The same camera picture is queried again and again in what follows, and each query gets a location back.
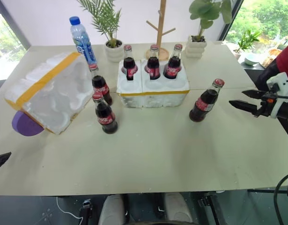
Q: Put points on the black table frame bracket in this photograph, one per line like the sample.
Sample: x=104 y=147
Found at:
x=86 y=211
x=208 y=204

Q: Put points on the glass cola bottle red cap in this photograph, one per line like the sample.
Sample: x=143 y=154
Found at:
x=153 y=66
x=107 y=119
x=173 y=68
x=129 y=66
x=203 y=105
x=100 y=87

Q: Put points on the small green potted plant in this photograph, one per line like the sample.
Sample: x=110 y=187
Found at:
x=248 y=41

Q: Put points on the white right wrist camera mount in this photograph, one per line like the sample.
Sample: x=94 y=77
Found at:
x=280 y=82

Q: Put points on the purple round disc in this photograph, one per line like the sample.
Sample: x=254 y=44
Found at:
x=24 y=126

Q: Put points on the white foam lid yellow tape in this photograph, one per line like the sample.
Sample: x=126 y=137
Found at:
x=52 y=93

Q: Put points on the person in red shirt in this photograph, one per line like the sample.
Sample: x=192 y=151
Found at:
x=285 y=61

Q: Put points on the palm plant in white pot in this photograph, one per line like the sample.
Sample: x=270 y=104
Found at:
x=113 y=50

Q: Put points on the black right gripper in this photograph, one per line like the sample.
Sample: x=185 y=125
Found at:
x=266 y=105

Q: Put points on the woven basket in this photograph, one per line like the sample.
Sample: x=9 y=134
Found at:
x=270 y=57

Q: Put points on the white foam bottle tray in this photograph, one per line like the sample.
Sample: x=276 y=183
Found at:
x=155 y=98

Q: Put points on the grey rounded shape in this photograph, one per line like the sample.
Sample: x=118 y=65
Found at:
x=111 y=211
x=177 y=208

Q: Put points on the wooden branch rack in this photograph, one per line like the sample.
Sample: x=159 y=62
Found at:
x=160 y=28

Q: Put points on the clear water bottle blue cap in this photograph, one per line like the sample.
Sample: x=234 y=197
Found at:
x=84 y=48

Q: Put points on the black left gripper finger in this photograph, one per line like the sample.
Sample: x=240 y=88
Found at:
x=1 y=159

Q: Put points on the pale green bowl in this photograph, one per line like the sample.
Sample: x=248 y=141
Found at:
x=251 y=59

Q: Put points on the round-leaf plant in white pot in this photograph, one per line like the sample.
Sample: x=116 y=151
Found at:
x=196 y=47

